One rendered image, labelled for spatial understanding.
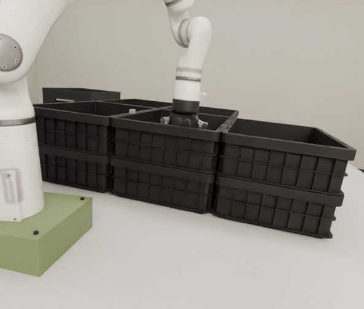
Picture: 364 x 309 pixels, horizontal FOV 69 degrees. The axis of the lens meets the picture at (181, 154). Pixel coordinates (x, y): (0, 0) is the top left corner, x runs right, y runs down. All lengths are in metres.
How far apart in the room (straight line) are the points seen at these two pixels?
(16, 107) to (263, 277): 0.53
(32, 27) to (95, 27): 4.22
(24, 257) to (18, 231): 0.04
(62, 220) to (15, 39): 0.31
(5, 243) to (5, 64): 0.29
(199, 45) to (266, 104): 3.47
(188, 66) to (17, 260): 0.55
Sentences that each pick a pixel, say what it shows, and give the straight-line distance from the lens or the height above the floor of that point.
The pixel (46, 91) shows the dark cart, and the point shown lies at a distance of 2.59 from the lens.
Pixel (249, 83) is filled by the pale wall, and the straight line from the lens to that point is 4.12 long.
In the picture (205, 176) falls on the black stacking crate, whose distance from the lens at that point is 0.68.
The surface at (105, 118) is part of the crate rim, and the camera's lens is 0.75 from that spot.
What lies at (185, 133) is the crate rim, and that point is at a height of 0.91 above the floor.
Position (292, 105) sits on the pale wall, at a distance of 4.20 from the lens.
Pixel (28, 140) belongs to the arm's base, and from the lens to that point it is 0.55.
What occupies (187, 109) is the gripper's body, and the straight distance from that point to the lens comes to 0.71.
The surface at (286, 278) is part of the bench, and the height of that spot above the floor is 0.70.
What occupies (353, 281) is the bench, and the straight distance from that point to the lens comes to 0.65.
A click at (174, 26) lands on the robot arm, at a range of 0.75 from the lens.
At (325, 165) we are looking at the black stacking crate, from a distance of 0.69.
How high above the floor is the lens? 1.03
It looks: 15 degrees down
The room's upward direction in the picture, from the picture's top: 6 degrees clockwise
